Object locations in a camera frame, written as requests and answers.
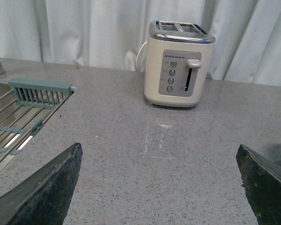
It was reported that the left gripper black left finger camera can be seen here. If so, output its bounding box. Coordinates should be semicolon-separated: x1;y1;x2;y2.
0;142;82;225

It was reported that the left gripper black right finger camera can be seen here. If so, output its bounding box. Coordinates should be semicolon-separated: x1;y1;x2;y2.
236;144;281;225

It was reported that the stainless steel sink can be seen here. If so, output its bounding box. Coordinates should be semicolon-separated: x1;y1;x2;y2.
0;76;73;182

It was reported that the green sink drying rack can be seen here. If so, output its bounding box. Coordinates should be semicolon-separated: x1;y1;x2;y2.
0;78;76;173

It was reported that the white curtain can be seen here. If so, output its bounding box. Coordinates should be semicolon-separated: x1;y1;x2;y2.
0;0;281;86

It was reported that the cream two-slot toaster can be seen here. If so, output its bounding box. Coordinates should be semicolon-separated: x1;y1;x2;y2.
144;20;216;108

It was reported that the white toaster power cable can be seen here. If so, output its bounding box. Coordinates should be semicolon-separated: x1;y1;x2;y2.
135;41;149;72

